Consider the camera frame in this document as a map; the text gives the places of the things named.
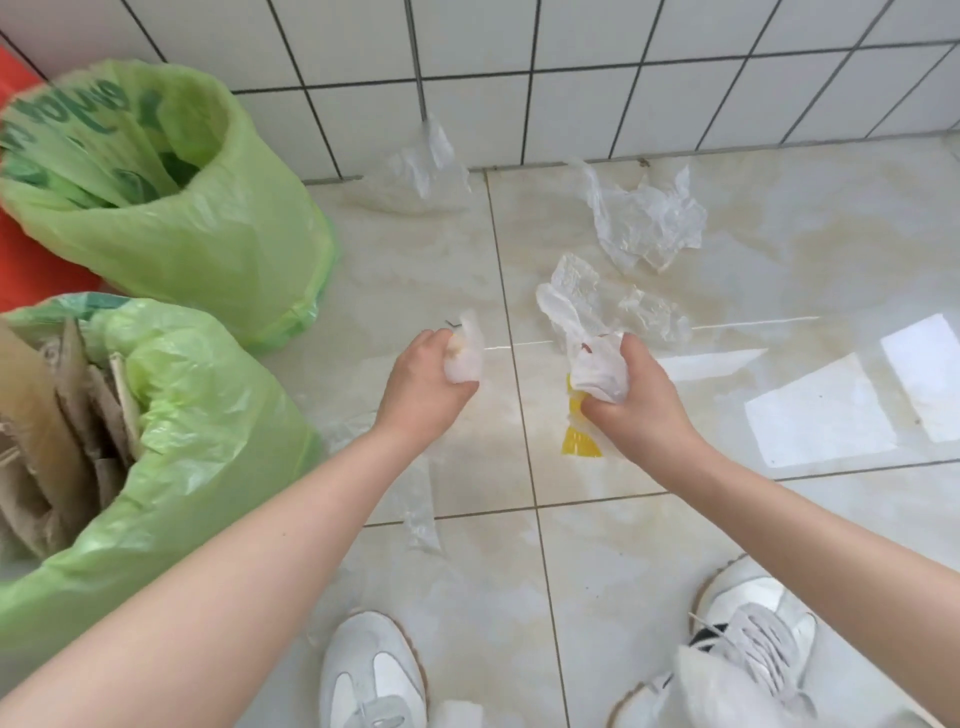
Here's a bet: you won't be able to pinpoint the person's left white sneaker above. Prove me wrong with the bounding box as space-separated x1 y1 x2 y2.
318 610 429 728

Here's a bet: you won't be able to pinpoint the person's left forearm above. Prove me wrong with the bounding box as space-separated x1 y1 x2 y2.
0 426 430 728

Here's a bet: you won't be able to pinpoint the yellow plastic wrapper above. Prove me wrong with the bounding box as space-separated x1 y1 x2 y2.
560 373 606 459

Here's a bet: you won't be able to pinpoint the clear plastic wrapper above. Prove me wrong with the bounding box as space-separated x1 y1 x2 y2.
600 281 693 348

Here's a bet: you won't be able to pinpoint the green trash bag with cardboard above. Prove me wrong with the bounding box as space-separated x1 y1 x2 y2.
0 291 325 665

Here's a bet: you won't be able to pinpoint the person's white sneaker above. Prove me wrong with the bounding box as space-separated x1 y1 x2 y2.
318 610 429 728
609 554 820 728

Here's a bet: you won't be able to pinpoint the small white plastic piece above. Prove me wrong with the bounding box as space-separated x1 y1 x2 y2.
442 309 486 388

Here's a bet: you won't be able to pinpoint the large crumpled white plastic wrap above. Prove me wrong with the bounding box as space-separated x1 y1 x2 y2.
567 156 710 276

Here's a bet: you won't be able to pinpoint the brown cardboard scraps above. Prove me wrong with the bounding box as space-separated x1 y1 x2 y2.
0 315 144 560

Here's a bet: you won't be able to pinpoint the person's right hand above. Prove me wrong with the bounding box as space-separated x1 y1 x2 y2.
581 333 711 471

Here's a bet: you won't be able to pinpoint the clear crumpled plastic film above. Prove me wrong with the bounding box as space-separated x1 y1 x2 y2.
366 114 474 219

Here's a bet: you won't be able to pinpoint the person's left hand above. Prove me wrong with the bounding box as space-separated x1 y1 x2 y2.
373 327 481 453

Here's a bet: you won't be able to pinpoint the green printed trash bag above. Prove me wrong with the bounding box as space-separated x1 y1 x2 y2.
0 58 340 357

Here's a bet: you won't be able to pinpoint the person's right forearm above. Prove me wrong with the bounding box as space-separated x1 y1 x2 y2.
660 441 960 725

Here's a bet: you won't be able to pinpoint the person's right white sneaker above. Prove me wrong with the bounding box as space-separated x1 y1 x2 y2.
609 554 820 728

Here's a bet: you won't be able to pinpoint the orange plastic sheet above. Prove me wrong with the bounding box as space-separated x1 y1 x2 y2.
0 43 105 315

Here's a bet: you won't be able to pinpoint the flat clear plastic film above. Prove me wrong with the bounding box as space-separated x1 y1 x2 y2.
318 411 445 558

